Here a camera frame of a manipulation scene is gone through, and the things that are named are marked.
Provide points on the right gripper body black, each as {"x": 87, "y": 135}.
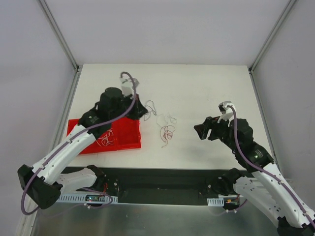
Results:
{"x": 211, "y": 128}

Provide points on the aluminium frame post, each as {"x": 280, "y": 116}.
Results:
{"x": 58, "y": 33}
{"x": 272, "y": 34}

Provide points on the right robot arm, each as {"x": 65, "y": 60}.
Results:
{"x": 277, "y": 201}

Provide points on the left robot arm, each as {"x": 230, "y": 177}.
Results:
{"x": 44, "y": 181}

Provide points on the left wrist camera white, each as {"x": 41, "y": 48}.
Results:
{"x": 127, "y": 87}

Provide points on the white cable duct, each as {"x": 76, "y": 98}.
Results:
{"x": 86, "y": 198}
{"x": 223, "y": 201}

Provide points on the right white cable duct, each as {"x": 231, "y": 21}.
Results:
{"x": 223, "y": 201}

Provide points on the left white cable duct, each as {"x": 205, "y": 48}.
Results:
{"x": 86, "y": 198}

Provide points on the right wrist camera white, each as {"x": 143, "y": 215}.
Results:
{"x": 226, "y": 109}

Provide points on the left aluminium frame post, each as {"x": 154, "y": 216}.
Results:
{"x": 58, "y": 33}

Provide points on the red plastic tray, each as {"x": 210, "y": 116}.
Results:
{"x": 124, "y": 134}

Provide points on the right aluminium frame post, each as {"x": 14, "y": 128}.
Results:
{"x": 272, "y": 34}

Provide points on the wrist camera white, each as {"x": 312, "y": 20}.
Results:
{"x": 127, "y": 87}
{"x": 226, "y": 109}

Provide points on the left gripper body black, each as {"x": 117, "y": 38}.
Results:
{"x": 134, "y": 108}

